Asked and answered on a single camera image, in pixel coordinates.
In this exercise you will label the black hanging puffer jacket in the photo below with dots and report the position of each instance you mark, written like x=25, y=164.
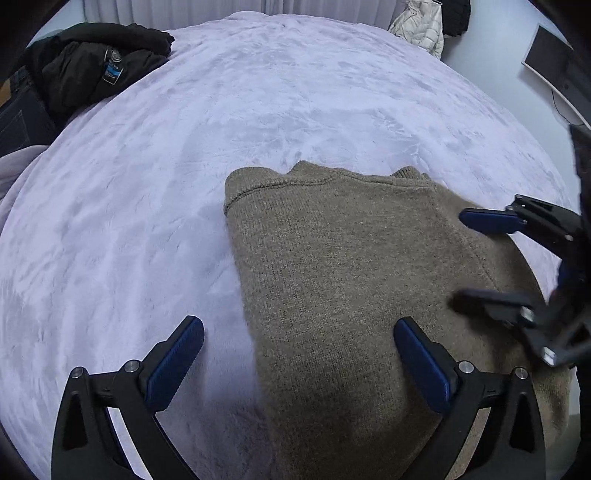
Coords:
x=456, y=17

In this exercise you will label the black jacket pile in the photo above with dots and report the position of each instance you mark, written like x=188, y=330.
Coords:
x=89, y=62

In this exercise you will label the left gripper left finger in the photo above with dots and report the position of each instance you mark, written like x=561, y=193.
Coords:
x=85, y=444

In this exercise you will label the dark blue jeans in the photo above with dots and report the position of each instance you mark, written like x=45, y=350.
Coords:
x=24, y=120

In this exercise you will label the brown knit sweater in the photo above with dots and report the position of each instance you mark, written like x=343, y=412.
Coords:
x=328, y=261

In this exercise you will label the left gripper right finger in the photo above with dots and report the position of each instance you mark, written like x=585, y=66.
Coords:
x=512, y=444

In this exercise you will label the lavender fleece bed blanket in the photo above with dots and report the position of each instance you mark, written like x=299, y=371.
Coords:
x=116, y=232

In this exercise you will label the grey folded blanket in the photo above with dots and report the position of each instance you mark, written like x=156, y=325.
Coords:
x=14, y=164

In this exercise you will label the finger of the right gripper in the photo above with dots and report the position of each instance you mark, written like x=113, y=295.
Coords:
x=555, y=228
x=513, y=310

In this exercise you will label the cream puffer jacket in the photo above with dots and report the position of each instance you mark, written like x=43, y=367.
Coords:
x=421, y=24

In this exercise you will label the wall mounted monitor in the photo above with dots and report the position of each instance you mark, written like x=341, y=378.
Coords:
x=555, y=62

